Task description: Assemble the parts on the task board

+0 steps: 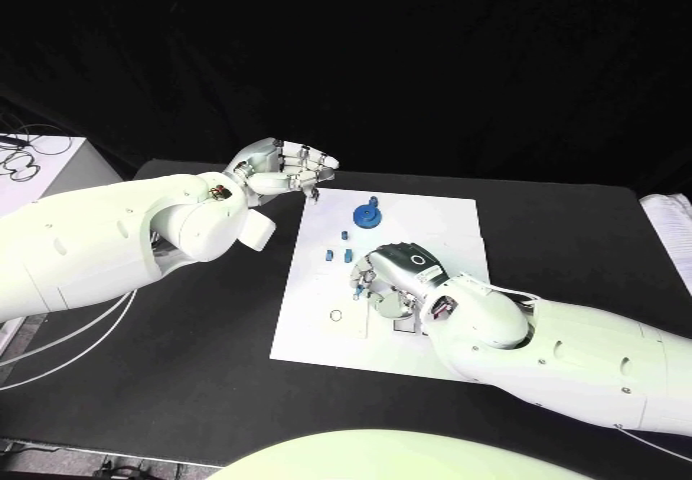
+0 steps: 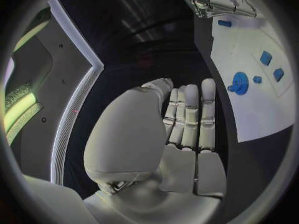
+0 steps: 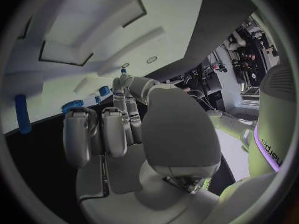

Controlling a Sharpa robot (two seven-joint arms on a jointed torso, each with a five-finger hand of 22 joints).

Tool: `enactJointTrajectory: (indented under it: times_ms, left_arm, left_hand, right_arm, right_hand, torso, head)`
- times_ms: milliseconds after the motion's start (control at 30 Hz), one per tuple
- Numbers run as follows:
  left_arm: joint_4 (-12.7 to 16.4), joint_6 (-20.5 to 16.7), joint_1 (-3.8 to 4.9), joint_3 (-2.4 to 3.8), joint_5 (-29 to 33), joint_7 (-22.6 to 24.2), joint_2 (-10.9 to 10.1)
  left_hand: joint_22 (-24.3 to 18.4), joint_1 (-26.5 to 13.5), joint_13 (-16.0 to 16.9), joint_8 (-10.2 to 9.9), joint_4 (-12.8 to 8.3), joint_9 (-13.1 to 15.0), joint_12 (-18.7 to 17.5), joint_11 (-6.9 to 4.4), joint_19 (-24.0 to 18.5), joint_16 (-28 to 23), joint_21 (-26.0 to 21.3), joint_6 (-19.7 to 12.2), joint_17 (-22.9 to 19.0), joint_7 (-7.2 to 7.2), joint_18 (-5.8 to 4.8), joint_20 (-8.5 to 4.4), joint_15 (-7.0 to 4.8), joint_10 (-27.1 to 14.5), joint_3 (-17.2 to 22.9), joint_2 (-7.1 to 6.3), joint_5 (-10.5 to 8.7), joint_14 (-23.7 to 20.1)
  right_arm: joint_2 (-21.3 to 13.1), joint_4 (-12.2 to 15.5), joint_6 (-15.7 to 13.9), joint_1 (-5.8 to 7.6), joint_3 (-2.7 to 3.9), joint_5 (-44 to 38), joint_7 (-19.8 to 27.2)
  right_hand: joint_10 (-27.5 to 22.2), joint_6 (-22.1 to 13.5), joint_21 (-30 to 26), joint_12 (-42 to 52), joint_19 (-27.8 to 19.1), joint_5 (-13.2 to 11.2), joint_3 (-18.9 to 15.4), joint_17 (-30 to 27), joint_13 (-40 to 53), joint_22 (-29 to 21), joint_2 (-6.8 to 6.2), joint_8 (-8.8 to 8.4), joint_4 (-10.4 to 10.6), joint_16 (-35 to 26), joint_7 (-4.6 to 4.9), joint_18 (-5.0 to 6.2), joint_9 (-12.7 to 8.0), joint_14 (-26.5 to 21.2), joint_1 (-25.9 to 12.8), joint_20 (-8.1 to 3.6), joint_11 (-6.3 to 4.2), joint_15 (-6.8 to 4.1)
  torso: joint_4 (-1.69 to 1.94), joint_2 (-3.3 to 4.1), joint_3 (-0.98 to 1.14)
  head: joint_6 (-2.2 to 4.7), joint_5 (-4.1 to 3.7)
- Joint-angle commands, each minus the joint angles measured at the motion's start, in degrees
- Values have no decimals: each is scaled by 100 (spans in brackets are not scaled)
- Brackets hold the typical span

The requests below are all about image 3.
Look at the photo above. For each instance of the blue gear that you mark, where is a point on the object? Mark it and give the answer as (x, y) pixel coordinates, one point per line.
(73, 104)

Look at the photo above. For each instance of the white task board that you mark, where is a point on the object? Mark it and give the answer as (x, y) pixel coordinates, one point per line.
(163, 13)

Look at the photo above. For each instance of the short blue cylinder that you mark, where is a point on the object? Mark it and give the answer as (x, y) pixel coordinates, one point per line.
(104, 91)

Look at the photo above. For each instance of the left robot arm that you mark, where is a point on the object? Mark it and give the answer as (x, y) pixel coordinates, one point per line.
(231, 124)

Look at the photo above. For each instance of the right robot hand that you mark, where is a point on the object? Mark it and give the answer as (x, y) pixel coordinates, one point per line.
(179, 130)

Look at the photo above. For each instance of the small blue peg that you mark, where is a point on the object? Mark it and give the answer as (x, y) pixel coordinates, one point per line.
(97, 99)

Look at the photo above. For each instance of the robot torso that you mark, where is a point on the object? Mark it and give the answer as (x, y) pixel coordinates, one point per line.
(273, 115)

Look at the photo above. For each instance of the long blue cylinder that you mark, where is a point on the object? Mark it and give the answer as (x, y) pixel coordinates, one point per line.
(22, 113)

